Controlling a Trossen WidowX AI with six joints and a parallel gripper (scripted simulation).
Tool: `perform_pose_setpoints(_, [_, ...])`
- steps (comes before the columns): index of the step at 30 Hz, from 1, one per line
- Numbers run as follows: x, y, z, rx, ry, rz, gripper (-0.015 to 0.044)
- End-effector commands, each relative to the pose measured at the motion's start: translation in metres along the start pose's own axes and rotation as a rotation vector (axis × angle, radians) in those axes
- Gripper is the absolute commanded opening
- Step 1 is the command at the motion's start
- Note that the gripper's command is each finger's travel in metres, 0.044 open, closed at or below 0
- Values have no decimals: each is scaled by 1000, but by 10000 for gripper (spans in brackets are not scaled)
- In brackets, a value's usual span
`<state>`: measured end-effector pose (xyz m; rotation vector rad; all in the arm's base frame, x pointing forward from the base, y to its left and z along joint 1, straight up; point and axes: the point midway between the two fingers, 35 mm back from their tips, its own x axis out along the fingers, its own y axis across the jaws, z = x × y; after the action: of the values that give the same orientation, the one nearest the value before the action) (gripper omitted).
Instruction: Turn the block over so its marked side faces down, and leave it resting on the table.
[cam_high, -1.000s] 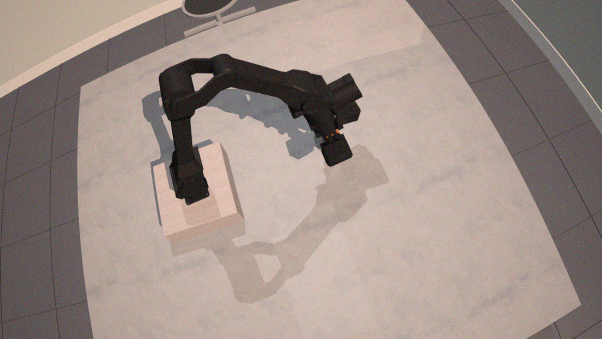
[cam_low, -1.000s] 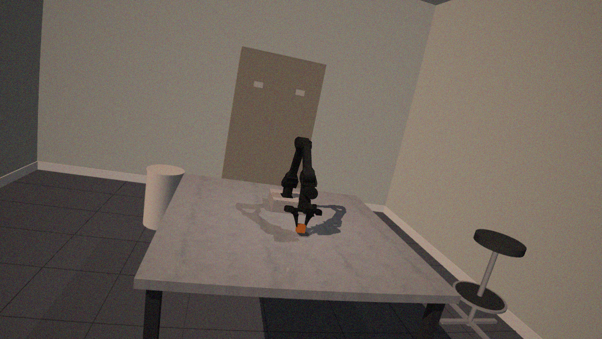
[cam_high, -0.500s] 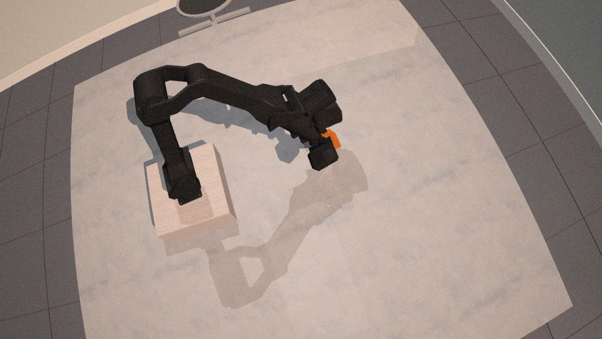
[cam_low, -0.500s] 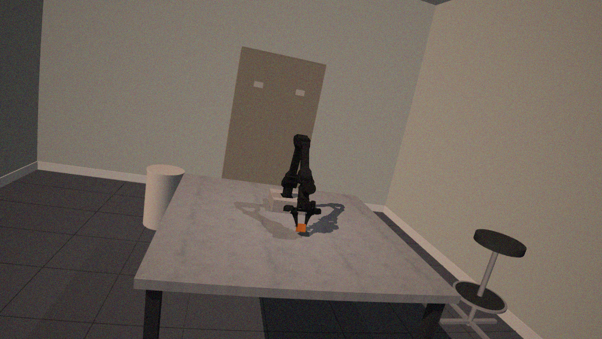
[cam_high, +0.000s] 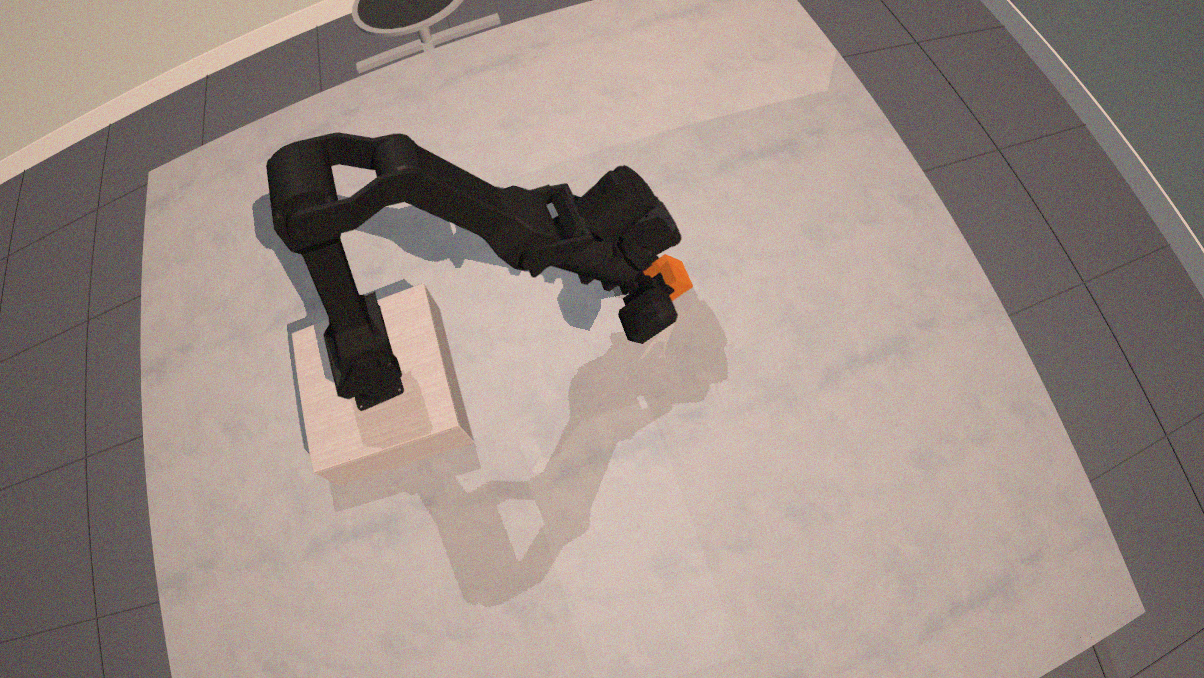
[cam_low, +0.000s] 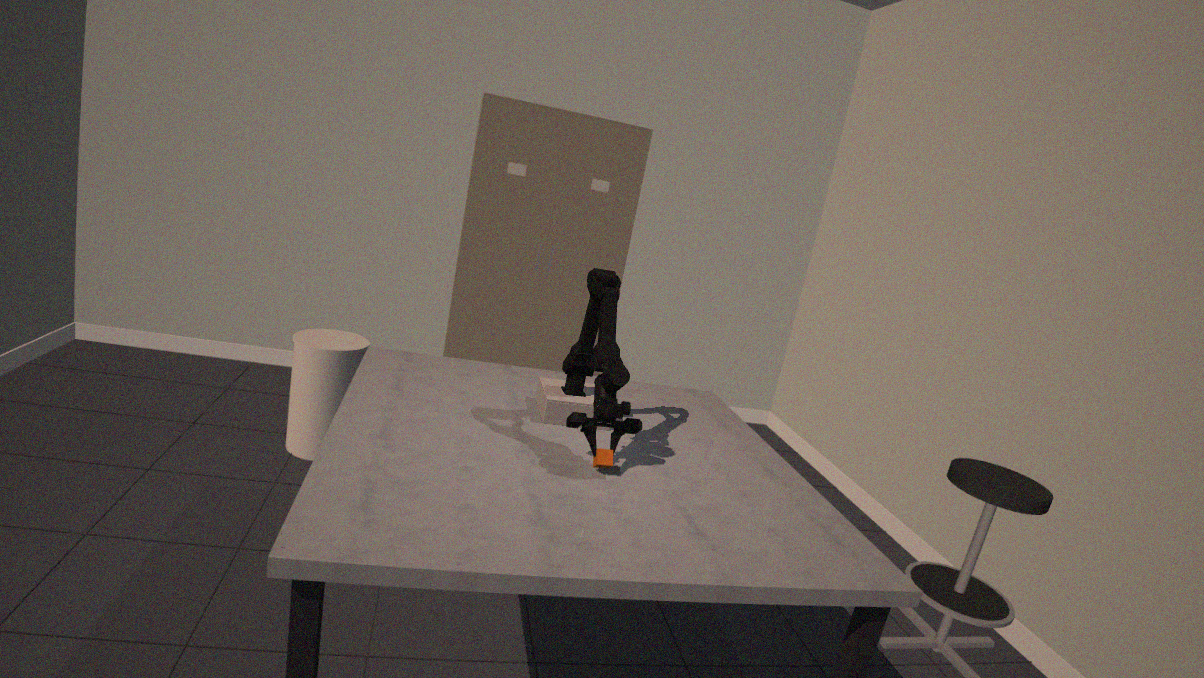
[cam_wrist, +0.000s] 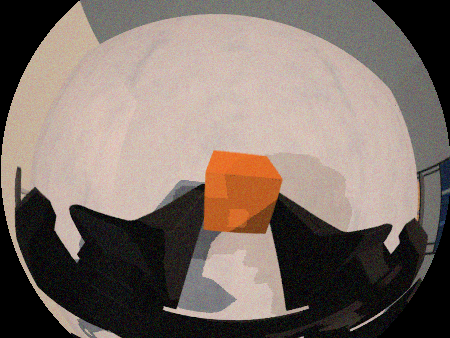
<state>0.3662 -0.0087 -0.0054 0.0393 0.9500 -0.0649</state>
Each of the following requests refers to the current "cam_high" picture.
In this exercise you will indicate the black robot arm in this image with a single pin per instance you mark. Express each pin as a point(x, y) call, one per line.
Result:
point(515, 222)

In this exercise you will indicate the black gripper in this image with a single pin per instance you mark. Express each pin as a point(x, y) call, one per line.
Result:
point(648, 308)

